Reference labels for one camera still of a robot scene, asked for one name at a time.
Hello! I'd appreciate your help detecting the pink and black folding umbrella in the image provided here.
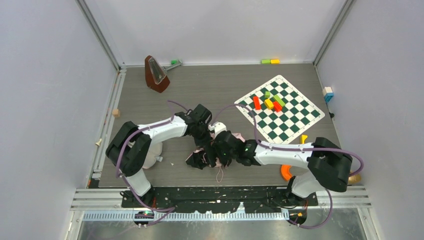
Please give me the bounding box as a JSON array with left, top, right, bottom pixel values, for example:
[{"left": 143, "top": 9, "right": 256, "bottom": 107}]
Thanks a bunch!
[{"left": 185, "top": 133, "right": 246, "bottom": 174}]

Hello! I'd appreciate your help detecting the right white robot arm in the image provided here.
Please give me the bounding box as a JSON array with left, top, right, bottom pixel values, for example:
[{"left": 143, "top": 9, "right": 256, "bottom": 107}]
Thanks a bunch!
[{"left": 211, "top": 130, "right": 352, "bottom": 199}]

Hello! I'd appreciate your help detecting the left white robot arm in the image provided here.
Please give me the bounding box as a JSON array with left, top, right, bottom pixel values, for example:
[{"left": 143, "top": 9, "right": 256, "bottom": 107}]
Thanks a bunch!
[{"left": 105, "top": 104, "right": 212, "bottom": 197}]

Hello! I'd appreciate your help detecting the long red block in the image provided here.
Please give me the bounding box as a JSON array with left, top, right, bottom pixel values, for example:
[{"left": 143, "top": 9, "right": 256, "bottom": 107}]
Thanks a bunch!
[{"left": 252, "top": 96, "right": 262, "bottom": 110}]

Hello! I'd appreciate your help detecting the yellow block on chessboard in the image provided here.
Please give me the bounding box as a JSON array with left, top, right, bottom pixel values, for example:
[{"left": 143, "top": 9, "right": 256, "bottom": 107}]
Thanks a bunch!
[{"left": 263, "top": 98, "right": 274, "bottom": 110}]

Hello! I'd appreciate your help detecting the small red block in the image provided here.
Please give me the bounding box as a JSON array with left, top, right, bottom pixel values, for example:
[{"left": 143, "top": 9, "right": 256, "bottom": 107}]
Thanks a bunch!
[{"left": 273, "top": 101, "right": 282, "bottom": 112}]

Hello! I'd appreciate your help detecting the green white chessboard mat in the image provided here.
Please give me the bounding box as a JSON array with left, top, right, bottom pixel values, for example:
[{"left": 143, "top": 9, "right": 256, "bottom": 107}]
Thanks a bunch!
[{"left": 234, "top": 75, "right": 325, "bottom": 144}]

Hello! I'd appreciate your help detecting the orange curved block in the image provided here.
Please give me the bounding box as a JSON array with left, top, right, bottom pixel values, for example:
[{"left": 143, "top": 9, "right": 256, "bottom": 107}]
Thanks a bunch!
[{"left": 280, "top": 164, "right": 293, "bottom": 182}]

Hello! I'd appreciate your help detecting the brown wooden metronome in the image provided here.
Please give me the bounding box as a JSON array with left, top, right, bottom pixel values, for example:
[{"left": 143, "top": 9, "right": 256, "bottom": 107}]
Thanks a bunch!
[{"left": 144, "top": 55, "right": 170, "bottom": 93}]

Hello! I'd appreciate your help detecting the long green block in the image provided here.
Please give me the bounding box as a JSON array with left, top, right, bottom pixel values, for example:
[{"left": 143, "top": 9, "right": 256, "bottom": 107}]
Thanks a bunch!
[{"left": 273, "top": 95, "right": 286, "bottom": 108}]

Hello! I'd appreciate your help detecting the yellow block on table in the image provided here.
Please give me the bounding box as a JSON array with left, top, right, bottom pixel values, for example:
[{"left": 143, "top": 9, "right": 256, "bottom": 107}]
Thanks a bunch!
[{"left": 300, "top": 134, "right": 308, "bottom": 145}]

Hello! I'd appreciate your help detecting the small wooden cube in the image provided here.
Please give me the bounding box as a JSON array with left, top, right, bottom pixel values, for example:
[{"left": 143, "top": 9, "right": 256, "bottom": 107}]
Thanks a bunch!
[{"left": 112, "top": 109, "right": 121, "bottom": 118}]

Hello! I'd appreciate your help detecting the small white chess piece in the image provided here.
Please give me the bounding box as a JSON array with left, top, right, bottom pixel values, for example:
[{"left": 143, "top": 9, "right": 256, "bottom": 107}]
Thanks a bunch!
[{"left": 95, "top": 138, "right": 102, "bottom": 147}]

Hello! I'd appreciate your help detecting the blue and white block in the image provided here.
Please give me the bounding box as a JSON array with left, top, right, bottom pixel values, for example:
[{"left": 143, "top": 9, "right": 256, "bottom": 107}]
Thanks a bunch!
[{"left": 322, "top": 86, "right": 334, "bottom": 103}]

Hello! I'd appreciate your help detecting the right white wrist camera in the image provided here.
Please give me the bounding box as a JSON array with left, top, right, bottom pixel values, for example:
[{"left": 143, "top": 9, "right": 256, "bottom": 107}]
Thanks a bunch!
[{"left": 208, "top": 121, "right": 227, "bottom": 136}]

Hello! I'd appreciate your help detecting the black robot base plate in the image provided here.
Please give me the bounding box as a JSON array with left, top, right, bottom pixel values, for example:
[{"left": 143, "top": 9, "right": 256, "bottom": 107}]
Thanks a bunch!
[{"left": 141, "top": 186, "right": 318, "bottom": 214}]

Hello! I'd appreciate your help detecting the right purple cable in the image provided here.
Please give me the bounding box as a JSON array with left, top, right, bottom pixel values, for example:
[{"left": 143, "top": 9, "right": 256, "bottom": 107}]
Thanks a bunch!
[{"left": 211, "top": 103, "right": 365, "bottom": 231}]

